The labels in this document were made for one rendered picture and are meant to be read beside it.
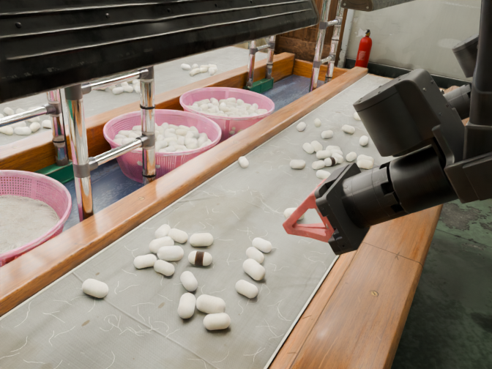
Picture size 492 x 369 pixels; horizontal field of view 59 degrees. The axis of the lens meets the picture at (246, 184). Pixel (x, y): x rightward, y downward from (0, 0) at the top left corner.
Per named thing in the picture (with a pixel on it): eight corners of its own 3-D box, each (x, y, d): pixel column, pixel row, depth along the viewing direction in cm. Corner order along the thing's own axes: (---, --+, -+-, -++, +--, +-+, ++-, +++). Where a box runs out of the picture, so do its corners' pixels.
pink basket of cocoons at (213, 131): (228, 151, 115) (230, 117, 110) (205, 200, 91) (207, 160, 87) (131, 138, 117) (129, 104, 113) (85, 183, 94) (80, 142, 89)
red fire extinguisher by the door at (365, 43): (367, 72, 504) (377, 28, 480) (363, 75, 490) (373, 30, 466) (356, 70, 510) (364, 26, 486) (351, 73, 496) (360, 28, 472)
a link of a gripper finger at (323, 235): (262, 213, 51) (328, 187, 45) (288, 189, 57) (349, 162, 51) (291, 261, 52) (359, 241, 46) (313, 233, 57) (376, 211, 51)
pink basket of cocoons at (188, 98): (285, 130, 131) (290, 100, 127) (241, 160, 110) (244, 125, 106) (212, 110, 142) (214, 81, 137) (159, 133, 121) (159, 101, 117)
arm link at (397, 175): (474, 204, 38) (478, 179, 43) (438, 137, 37) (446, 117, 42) (400, 226, 42) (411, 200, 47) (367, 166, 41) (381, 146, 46)
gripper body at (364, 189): (310, 203, 44) (375, 177, 39) (342, 166, 52) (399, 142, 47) (340, 256, 45) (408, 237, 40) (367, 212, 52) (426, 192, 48)
